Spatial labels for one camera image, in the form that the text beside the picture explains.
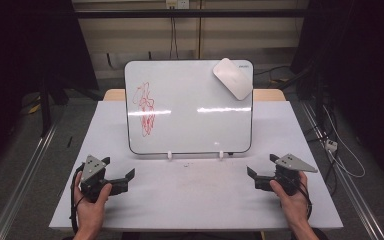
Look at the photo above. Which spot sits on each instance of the dark curtain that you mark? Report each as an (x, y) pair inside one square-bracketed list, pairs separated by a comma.
[(360, 60), (23, 43)]

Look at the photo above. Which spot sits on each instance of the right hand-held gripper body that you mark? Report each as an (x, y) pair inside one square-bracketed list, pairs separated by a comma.
[(288, 171)]

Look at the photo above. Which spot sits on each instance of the white wall socket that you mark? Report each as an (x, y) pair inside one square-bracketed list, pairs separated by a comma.
[(177, 3)]

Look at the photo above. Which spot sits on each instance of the person's left hand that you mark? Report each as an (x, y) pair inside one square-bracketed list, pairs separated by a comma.
[(88, 213)]

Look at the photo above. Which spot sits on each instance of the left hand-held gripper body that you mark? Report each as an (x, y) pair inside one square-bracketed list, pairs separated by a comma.
[(93, 173)]

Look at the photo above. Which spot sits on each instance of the black horizontal metal bar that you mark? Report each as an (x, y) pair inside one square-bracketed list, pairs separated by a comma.
[(130, 13)]

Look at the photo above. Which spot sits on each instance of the white desktop whiteboard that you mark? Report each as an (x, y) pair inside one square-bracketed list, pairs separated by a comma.
[(186, 130)]

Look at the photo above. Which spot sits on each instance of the yellow floor tape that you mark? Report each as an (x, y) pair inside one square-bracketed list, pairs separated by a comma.
[(34, 108)]

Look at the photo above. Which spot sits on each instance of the person's right hand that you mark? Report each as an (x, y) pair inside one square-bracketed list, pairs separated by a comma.
[(295, 208)]

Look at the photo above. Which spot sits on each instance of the white power adapter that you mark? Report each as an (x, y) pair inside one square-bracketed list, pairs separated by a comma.
[(331, 145)]

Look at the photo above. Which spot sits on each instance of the black metal stand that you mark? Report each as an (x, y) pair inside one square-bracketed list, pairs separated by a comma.
[(45, 106)]

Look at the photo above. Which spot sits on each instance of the metal floor rail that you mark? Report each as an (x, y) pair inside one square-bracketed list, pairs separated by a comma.
[(20, 186), (353, 193)]

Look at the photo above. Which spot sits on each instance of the thin vertical wall conduit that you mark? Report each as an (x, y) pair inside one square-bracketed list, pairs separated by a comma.
[(199, 30)]

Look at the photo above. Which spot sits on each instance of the wooden table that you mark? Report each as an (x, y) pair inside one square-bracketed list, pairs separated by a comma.
[(268, 95)]

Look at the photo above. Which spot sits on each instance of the white whiteboard eraser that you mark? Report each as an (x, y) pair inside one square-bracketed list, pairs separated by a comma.
[(232, 78)]

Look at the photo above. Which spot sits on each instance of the white whiteboard support clip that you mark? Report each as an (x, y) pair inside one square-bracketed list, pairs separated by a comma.
[(169, 155), (221, 155)]

